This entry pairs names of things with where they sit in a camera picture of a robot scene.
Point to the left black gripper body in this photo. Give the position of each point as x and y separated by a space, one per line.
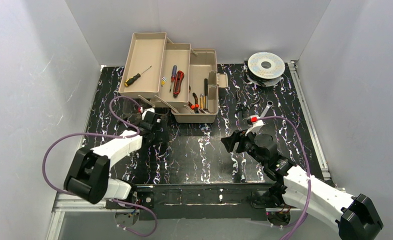
161 127

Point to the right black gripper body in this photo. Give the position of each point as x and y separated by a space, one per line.
237 141

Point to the silver wrench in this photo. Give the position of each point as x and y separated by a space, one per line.
269 104

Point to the orange black pliers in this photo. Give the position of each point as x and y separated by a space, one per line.
194 107

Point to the yellow hex key set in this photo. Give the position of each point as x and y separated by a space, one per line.
163 81

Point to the yellow black utility knife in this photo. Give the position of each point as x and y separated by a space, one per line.
202 101

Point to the yellow black screwdriver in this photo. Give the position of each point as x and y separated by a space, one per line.
131 80

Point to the translucent brown beige tool box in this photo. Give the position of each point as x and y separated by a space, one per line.
157 50

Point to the red black cutter tool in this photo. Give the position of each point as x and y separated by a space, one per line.
178 83

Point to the blue red screwdriver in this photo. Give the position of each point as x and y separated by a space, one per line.
173 77

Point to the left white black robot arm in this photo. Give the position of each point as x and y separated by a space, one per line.
89 174

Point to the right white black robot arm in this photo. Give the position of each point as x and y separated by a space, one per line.
352 217

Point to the black marbled table mat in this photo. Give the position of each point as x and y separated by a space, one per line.
194 153

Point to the white filament spool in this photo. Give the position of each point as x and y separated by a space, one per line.
265 69

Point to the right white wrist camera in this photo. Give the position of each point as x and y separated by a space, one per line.
255 124

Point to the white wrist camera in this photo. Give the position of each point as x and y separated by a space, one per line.
255 124
147 114

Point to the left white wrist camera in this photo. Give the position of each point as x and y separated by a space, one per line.
147 114

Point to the black wire stripper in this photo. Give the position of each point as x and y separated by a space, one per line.
242 106

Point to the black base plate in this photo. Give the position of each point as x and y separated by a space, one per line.
208 201

